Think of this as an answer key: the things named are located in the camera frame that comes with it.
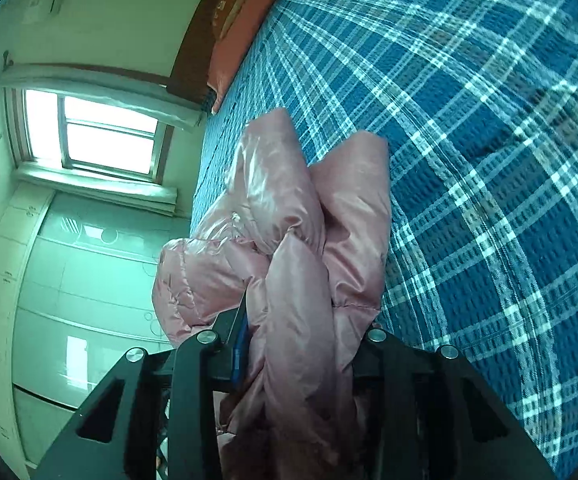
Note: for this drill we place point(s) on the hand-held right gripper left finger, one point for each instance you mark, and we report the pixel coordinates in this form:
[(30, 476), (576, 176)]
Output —
[(239, 355)]

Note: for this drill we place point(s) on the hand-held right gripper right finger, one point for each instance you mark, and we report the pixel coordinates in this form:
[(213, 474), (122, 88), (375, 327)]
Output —
[(394, 375)]

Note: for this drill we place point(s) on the pink down jacket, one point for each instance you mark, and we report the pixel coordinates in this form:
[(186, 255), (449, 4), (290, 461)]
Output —
[(294, 285)]

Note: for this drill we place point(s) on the white glossy wardrobe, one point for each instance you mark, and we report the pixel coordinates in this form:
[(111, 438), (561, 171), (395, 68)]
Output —
[(94, 285)]

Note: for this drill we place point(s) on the white curtain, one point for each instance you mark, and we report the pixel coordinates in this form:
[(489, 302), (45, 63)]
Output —
[(99, 192), (104, 87)]

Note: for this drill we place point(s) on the bed with blue plaid sheet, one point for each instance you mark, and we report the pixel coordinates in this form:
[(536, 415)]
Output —
[(469, 160)]

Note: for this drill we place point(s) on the white framed window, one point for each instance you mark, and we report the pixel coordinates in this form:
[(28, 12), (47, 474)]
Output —
[(104, 135)]

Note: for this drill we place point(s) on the brown wooden headboard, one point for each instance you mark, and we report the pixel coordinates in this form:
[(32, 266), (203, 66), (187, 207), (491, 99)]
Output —
[(189, 70)]

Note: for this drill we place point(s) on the orange pillow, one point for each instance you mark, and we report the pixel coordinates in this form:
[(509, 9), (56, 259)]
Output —
[(249, 15)]

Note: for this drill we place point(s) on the patterned brown pillow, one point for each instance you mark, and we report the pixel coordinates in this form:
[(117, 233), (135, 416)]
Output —
[(230, 7)]

